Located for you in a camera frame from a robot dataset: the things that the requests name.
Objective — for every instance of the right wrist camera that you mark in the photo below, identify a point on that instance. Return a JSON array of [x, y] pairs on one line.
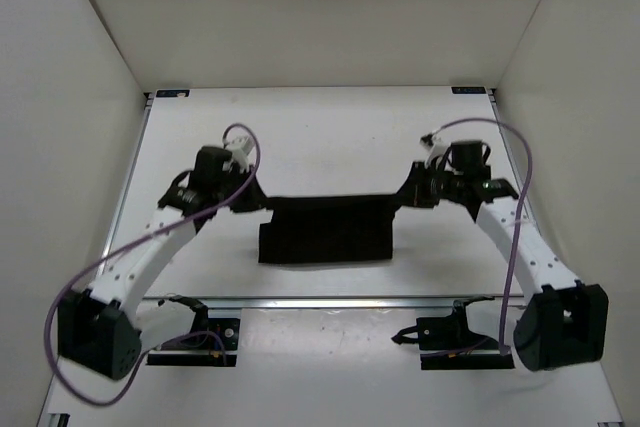
[[434, 146]]

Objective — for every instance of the aluminium rail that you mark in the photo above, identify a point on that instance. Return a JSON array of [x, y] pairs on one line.
[[336, 303]]

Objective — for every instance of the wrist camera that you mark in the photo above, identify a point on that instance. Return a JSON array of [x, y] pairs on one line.
[[240, 149], [434, 146]]

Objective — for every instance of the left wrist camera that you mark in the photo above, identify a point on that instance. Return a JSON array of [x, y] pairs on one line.
[[240, 149]]

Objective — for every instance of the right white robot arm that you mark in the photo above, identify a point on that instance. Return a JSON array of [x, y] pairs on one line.
[[563, 321]]

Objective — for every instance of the black skirt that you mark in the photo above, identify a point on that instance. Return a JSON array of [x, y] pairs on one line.
[[334, 229]]

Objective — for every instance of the blue label sticker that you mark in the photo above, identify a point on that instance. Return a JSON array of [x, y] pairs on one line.
[[468, 90], [172, 93]]

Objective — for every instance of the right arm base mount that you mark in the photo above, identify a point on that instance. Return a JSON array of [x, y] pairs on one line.
[[447, 344]]

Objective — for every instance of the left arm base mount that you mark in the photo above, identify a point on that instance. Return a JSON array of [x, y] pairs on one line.
[[219, 350]]

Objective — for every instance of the left blue label sticker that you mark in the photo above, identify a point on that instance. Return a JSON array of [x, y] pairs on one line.
[[172, 93]]

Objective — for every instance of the right blue label sticker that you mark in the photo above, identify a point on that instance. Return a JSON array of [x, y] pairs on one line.
[[468, 90]]

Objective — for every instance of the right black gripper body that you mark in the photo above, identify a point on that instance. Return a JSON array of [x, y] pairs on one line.
[[432, 185]]

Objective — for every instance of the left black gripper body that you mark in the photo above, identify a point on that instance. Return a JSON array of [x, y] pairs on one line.
[[231, 182]]

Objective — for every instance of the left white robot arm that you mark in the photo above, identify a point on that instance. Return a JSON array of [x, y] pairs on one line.
[[102, 327]]

